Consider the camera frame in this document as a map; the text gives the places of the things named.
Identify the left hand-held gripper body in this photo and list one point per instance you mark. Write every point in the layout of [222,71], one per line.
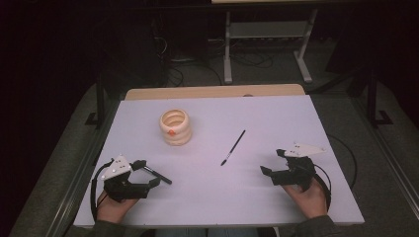
[116,187]

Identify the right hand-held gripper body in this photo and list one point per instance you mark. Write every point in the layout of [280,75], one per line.
[294,173]

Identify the thick black brush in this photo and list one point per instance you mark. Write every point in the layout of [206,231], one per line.
[158,174]

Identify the black pen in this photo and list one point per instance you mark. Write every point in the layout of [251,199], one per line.
[233,147]

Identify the cream ribbed pen holder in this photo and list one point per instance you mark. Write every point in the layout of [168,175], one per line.
[175,127]

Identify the person's left hand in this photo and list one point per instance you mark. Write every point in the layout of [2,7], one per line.
[113,209]

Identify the person's right hand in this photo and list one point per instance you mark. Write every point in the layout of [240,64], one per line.
[308,200]

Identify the white board sheet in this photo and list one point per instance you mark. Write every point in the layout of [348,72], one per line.
[210,197]

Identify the black metal stand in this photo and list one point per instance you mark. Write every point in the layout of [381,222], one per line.
[373,102]
[100,105]

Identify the light wooden table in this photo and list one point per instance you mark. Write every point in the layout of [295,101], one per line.
[214,91]

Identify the white metal stand frame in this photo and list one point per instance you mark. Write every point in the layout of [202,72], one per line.
[227,56]

